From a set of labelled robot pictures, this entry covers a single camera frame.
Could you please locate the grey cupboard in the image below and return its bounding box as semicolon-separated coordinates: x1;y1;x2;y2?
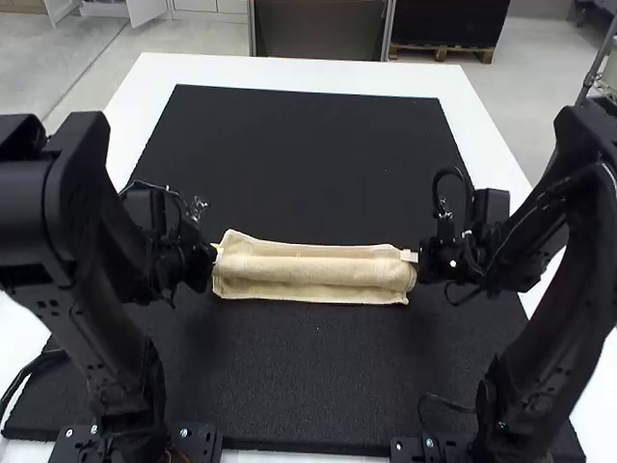
249;0;398;63

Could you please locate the black crate stack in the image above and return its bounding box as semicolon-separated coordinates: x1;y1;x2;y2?
389;0;513;50

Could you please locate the black cable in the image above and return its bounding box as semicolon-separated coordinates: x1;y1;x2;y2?
0;349;55;426
430;165;469;221

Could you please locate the black mat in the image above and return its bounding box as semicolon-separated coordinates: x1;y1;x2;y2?
1;83;587;460

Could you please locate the wooden pallet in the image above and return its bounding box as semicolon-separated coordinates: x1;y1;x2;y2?
389;41;496;66

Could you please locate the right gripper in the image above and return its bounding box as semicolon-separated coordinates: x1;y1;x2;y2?
399;218;484;286

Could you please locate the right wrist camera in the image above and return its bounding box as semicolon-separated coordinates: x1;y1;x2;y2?
469;186;512;238

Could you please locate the white cabinet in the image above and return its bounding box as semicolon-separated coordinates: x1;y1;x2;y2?
44;0;171;29

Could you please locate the pale towel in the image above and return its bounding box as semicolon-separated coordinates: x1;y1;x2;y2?
210;228;418;307

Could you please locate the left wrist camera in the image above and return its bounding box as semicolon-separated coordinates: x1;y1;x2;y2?
119;181;183;238

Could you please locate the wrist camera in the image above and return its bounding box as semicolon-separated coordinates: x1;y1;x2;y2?
119;181;183;238
469;186;512;238

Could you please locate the grey metal stand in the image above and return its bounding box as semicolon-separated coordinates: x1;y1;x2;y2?
572;28;617;117

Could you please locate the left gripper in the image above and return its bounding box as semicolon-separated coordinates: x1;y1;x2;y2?
153;225;225;294

